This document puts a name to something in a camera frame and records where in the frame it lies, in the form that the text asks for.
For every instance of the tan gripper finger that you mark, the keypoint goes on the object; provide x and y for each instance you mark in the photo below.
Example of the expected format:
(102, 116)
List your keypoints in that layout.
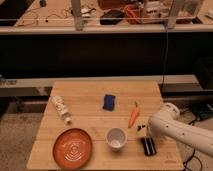
(142, 131)

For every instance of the black striped eraser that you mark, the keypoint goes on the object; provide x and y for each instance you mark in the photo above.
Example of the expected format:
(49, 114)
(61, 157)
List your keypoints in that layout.
(148, 146)

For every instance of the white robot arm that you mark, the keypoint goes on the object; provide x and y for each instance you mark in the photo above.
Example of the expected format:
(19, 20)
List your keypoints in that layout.
(163, 122)

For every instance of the white ceramic cup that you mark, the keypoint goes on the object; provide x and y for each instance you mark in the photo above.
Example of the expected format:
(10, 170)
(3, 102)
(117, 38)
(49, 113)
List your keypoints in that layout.
(116, 139)

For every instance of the orange toy carrot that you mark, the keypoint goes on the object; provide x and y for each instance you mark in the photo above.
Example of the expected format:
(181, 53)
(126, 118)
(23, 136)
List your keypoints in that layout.
(134, 114)

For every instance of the blue sponge block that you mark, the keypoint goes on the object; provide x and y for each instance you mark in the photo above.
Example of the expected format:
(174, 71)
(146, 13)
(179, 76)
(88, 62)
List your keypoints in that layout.
(109, 102)

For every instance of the orange plate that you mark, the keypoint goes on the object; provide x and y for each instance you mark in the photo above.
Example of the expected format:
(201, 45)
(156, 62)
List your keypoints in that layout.
(72, 149)

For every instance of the white plastic bottle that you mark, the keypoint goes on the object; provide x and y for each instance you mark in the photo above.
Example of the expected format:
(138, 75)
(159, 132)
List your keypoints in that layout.
(61, 109)

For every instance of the black device on bench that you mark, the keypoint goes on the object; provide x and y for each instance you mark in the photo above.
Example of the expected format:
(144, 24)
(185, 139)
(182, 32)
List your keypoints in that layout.
(112, 17)

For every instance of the orange tool on bench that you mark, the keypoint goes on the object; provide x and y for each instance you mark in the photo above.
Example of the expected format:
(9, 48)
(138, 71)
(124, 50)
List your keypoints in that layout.
(135, 14)

